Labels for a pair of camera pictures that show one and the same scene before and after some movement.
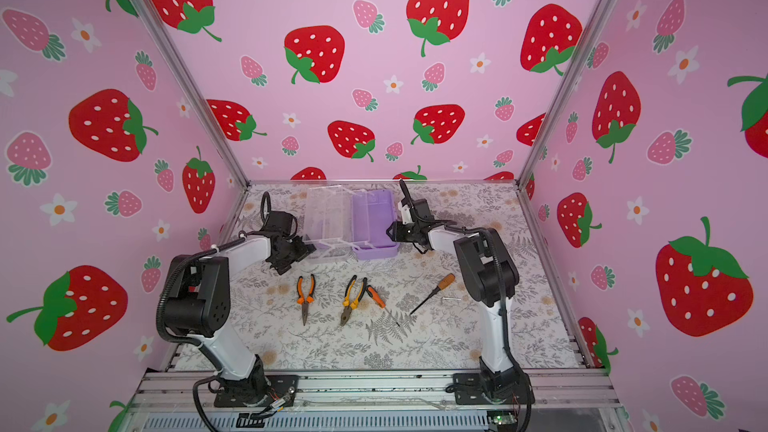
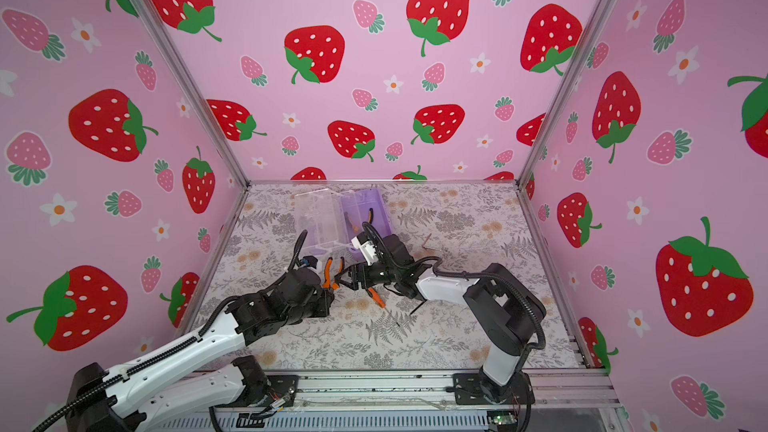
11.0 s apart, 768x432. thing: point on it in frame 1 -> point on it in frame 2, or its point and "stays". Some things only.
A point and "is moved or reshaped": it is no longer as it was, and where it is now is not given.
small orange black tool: (375, 296) stays
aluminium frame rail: (159, 393) stays
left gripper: (304, 250) -> (325, 296)
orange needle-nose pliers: (301, 299) is moved or reshaped
